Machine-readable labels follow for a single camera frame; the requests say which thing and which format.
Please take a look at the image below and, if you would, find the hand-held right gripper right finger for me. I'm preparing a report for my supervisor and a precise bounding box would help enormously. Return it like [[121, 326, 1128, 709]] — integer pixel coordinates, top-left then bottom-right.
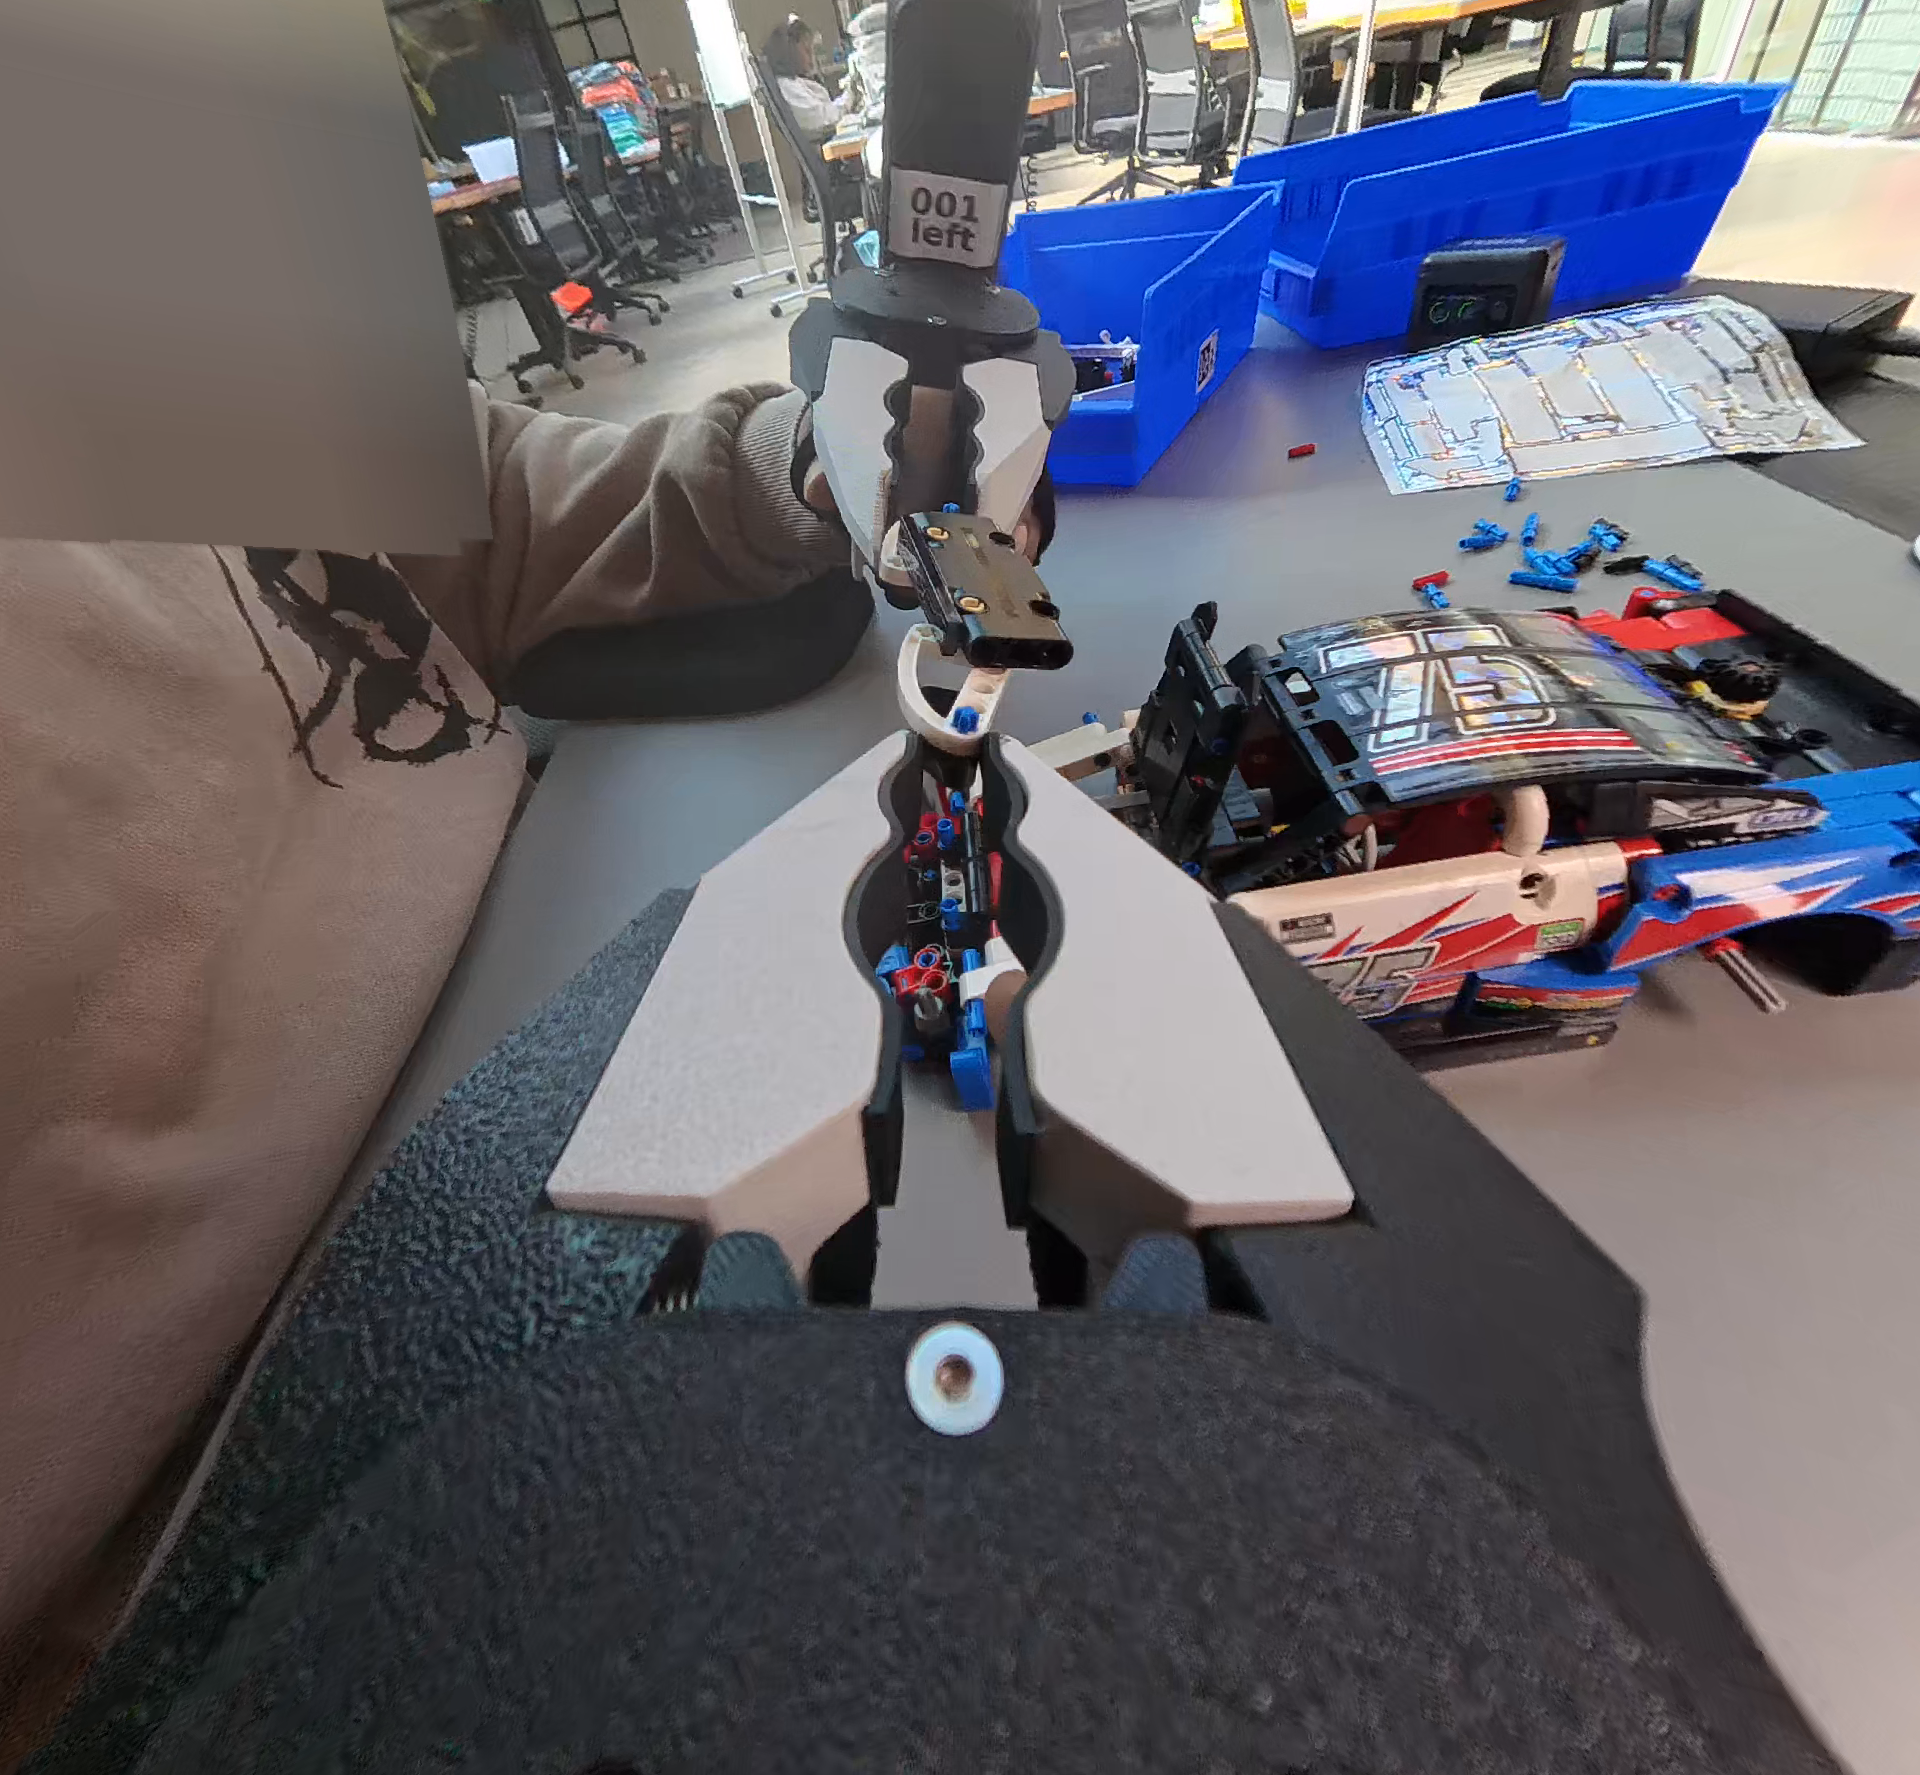
[[982, 737, 1360, 1279]]

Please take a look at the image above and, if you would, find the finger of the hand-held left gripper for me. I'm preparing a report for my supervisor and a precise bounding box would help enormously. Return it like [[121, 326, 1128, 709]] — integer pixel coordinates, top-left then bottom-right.
[[809, 334, 919, 591], [955, 358, 1056, 523]]

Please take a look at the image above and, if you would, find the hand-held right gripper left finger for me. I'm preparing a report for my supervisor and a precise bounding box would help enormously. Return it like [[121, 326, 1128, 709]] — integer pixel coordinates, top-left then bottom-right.
[[543, 731, 921, 1288]]

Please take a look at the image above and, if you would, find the black brick panel piece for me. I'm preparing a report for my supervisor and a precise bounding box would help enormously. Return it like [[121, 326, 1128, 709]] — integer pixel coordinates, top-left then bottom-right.
[[896, 509, 1078, 674]]

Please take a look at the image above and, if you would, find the small brick subassembly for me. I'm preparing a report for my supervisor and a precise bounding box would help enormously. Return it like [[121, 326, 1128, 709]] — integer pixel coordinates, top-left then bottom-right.
[[874, 623, 1037, 1118]]

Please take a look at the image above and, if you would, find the brick-built toy race car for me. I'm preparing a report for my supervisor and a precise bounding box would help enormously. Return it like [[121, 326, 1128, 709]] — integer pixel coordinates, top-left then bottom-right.
[[1034, 590, 1920, 1075]]

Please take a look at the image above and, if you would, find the person's left forearm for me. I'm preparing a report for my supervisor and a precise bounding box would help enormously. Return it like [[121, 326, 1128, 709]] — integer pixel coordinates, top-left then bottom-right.
[[389, 381, 860, 701]]

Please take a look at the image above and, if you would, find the grey desk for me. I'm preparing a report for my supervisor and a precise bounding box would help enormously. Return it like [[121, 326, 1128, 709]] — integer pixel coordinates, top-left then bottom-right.
[[323, 281, 1920, 1775]]

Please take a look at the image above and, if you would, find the person's left hand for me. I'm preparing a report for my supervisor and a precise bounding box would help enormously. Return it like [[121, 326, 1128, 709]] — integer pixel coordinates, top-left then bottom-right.
[[793, 437, 1061, 591]]

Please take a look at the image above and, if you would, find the black office chair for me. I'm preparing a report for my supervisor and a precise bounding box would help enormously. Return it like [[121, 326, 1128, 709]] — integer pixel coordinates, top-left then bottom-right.
[[1230, 0, 1360, 157], [1122, 0, 1245, 199], [745, 47, 869, 285], [492, 93, 672, 401], [1053, 0, 1150, 205]]

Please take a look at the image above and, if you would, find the small blue storage bin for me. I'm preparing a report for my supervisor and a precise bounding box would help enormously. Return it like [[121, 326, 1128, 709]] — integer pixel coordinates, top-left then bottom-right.
[[998, 182, 1288, 490]]

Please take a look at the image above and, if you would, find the small whiteboard on stand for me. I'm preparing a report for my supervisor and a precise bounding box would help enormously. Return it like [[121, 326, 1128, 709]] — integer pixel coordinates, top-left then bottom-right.
[[669, 0, 821, 316]]

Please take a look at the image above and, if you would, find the small black display device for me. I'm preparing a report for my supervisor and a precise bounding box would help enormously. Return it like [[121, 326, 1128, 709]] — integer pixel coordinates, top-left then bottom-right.
[[1407, 237, 1571, 349]]

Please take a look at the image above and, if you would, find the large blue storage bin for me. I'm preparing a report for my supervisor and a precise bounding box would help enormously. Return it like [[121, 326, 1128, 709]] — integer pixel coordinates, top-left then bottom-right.
[[1234, 81, 1797, 356]]

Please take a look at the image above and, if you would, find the pile of blue brick pins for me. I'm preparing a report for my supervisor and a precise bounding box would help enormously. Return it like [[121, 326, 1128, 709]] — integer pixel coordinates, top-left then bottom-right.
[[1411, 512, 1707, 610]]

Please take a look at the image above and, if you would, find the person's beige sweatshirt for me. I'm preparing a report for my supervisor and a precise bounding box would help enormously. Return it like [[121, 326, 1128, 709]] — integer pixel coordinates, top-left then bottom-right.
[[0, 537, 534, 1717]]

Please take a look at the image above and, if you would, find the silver sticker sheet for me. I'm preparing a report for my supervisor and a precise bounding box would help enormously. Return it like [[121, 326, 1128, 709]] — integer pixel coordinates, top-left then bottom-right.
[[1360, 294, 1864, 497]]

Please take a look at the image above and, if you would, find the black flat box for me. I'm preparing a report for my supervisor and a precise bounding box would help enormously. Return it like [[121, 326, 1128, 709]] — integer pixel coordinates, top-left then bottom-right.
[[1687, 280, 1920, 384]]

